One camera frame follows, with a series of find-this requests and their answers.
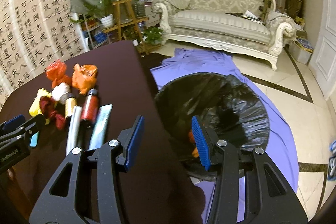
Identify red plastic bag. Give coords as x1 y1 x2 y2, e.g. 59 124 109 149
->
46 60 72 89

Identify wooden plant stand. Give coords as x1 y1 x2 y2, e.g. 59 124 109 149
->
102 0 149 55

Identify orange plastic bag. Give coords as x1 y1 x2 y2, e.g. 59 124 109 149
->
72 64 98 95

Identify dark framed picture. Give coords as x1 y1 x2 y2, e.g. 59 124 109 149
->
285 0 303 19

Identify red scrap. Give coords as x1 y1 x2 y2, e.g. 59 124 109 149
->
188 130 199 158

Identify dark red knotted cloth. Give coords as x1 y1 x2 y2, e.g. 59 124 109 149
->
39 96 66 131

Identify storage box with books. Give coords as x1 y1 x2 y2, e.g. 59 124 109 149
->
289 38 314 65

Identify small floor plant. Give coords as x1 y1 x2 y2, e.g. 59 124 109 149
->
143 27 163 46

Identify purple cloth on floor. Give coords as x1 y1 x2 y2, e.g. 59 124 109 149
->
151 49 298 223

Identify blue slippers rack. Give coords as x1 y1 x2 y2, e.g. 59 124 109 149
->
327 141 336 181

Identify black bag lined trash bin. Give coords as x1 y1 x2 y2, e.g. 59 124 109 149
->
154 73 270 181

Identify papers on sofa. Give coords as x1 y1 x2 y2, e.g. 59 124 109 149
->
228 10 263 24

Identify white potted plant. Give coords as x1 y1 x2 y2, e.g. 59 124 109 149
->
70 0 113 29

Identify red label small bottle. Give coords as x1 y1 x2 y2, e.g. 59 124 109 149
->
80 89 100 127

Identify metal shelf with blue crate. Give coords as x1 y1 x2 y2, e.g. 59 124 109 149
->
79 15 108 50

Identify calligraphy wall scroll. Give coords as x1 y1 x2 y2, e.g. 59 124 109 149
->
1 0 89 105

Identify ornate white sofa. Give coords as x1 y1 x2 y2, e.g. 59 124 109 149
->
151 0 296 70

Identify white panel door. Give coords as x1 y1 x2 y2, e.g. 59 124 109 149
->
309 0 336 100

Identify gold label small bottle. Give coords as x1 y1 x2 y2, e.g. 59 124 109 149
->
64 93 77 119

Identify white paper ball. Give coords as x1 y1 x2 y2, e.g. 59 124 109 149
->
51 83 71 105

